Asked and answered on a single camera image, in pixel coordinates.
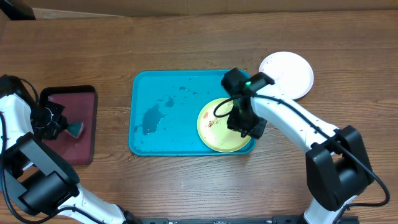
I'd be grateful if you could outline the yellow-green plate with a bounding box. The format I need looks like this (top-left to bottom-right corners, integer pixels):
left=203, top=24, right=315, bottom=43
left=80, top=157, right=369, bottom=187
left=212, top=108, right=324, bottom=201
left=197, top=98, right=256, bottom=154

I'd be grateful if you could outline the white plate with red stain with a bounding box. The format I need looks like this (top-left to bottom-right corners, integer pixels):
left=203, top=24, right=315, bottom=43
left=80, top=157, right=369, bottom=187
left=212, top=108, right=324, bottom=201
left=259, top=52, right=314, bottom=100

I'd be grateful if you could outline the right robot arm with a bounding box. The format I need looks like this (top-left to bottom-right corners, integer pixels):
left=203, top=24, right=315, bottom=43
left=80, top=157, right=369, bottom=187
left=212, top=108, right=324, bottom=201
left=221, top=68, right=374, bottom=223

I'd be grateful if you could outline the dark object top left corner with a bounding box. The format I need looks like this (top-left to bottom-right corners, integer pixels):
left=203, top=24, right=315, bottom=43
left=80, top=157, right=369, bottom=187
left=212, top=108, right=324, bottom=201
left=1, top=0, right=36, bottom=21

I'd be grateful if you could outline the black tray with maroon liquid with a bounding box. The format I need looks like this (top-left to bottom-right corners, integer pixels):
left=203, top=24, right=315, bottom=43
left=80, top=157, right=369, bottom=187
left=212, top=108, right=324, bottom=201
left=40, top=85, right=98, bottom=165

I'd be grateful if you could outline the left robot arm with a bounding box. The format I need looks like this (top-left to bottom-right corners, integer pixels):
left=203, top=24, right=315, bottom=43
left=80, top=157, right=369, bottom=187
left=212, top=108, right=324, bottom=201
left=1, top=74, right=140, bottom=223

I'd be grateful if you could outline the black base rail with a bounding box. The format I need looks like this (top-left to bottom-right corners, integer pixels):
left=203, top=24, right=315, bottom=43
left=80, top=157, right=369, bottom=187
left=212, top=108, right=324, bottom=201
left=140, top=215, right=303, bottom=224

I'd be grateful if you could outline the green and pink sponge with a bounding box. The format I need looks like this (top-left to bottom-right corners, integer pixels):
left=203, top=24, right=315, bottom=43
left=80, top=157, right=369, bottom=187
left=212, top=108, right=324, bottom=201
left=66, top=121, right=84, bottom=138

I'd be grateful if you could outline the teal plastic serving tray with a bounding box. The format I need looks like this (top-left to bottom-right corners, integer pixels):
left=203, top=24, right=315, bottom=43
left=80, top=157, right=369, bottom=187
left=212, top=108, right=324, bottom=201
left=128, top=69, right=257, bottom=157

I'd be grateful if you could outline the brown cardboard backdrop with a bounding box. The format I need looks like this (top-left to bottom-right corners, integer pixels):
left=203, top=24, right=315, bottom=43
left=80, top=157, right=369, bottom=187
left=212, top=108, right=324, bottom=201
left=25, top=0, right=397, bottom=16

